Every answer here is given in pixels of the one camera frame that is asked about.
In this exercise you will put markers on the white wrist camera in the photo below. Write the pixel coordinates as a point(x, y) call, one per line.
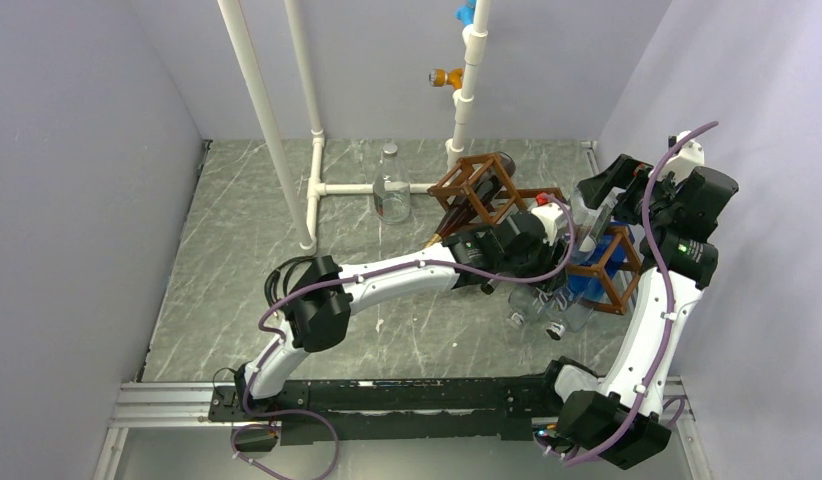
point(552, 216)
point(686, 152)

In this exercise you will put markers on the blue pipe valve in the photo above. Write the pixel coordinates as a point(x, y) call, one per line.
point(465, 13)

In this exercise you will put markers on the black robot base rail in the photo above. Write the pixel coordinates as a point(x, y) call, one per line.
point(317, 410)

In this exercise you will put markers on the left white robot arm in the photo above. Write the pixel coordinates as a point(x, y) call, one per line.
point(317, 311)

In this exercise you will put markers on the dark red wine bottle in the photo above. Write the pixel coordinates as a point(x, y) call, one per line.
point(477, 186)

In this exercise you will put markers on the dark green wine bottle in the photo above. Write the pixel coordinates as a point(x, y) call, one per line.
point(490, 284)

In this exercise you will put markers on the clear glass bottle white cap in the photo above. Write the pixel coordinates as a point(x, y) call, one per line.
point(590, 223)

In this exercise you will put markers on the orange pipe valve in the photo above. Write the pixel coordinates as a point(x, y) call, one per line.
point(442, 78)

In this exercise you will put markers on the clear glass bottle silver cap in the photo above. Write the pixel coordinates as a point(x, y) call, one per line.
point(391, 186)

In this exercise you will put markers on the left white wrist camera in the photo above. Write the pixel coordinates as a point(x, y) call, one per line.
point(552, 216)

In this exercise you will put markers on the blue label clear bottle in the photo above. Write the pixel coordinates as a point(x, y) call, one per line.
point(529, 305)

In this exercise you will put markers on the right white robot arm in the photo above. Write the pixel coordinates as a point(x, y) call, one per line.
point(616, 417)

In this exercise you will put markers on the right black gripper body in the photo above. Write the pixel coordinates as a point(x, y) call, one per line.
point(659, 198)

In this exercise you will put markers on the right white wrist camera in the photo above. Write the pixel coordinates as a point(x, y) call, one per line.
point(686, 152)

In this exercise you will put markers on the clear square bottle black cap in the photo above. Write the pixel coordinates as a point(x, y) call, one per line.
point(572, 318)

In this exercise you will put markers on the brown wooden wine rack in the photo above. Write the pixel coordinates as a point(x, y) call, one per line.
point(616, 300)

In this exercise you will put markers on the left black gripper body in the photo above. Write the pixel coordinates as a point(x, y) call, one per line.
point(535, 263)

